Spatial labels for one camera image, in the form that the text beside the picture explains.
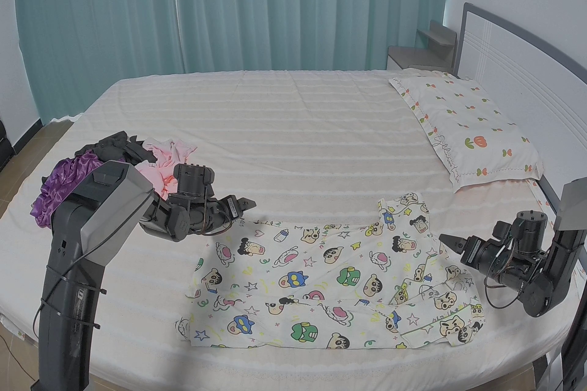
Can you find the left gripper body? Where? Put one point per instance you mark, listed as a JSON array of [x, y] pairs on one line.
[[224, 210]]

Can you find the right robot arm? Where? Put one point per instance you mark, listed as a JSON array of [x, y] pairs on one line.
[[550, 283]]

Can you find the black chest of drawers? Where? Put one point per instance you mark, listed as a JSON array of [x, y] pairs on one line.
[[3, 146]]

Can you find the purple satin garment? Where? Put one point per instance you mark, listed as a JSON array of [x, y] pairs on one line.
[[59, 183]]

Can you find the white printed pyjama top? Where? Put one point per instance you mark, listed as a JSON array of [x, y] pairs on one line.
[[330, 283]]

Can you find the black garment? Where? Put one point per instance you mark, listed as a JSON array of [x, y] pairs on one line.
[[114, 148]]

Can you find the grey bedside table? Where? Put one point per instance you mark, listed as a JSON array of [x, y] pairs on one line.
[[415, 57]]

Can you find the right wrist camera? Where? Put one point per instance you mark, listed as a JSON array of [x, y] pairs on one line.
[[500, 232]]

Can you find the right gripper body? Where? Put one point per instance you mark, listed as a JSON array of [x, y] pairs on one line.
[[484, 256]]

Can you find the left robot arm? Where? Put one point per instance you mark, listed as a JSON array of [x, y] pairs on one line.
[[64, 288]]

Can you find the bed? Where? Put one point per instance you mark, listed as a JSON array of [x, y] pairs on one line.
[[298, 128]]

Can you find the white printed pillow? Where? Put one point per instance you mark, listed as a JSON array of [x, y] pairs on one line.
[[472, 128]]

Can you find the pink garment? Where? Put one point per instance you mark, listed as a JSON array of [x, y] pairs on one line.
[[160, 169]]

